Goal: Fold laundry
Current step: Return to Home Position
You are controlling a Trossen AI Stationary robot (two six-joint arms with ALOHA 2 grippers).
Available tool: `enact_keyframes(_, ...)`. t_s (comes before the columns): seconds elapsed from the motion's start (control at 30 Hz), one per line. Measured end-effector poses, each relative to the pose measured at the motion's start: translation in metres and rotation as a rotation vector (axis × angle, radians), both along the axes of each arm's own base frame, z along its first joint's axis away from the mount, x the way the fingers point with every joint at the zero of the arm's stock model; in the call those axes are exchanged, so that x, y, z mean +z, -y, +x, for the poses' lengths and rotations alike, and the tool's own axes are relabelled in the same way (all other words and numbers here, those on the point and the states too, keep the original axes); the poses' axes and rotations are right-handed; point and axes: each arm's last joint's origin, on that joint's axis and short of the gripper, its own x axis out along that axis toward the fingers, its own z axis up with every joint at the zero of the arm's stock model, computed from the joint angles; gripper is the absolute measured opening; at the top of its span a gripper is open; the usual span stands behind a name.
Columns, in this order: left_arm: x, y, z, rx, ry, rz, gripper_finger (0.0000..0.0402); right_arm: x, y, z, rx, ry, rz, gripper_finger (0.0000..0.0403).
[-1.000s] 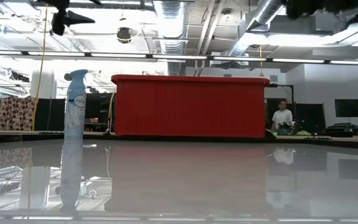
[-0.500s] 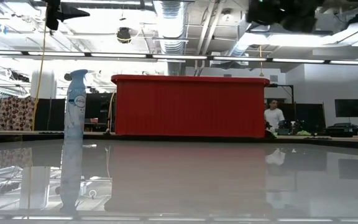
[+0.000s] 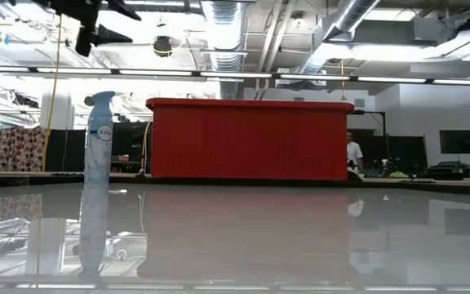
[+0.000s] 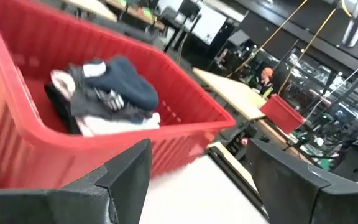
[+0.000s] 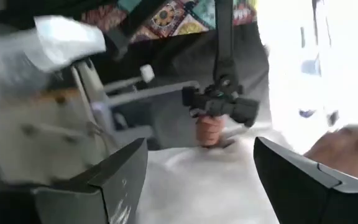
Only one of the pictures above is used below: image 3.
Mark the silver ceiling air duct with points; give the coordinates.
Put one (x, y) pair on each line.
(224, 36)

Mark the spray bottle with blue cap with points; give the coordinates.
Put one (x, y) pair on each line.
(98, 143)

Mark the black wall screen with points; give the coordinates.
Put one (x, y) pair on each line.
(459, 141)

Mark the black partition panel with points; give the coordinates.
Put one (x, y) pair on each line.
(65, 149)

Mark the person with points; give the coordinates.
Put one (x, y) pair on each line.
(353, 153)

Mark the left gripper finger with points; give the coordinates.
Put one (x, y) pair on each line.
(110, 36)
(125, 9)

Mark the red plastic laundry basket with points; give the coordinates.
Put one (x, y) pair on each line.
(251, 139)

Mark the black round ceiling fixture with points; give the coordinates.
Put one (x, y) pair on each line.
(162, 45)

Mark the black distant desk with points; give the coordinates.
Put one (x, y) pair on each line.
(459, 169)

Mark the black lamp stand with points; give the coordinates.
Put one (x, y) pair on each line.
(383, 134)

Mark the ceiling light strip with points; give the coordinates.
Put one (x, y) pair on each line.
(402, 79)
(157, 72)

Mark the brown patterned fabric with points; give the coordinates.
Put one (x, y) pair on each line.
(19, 149)

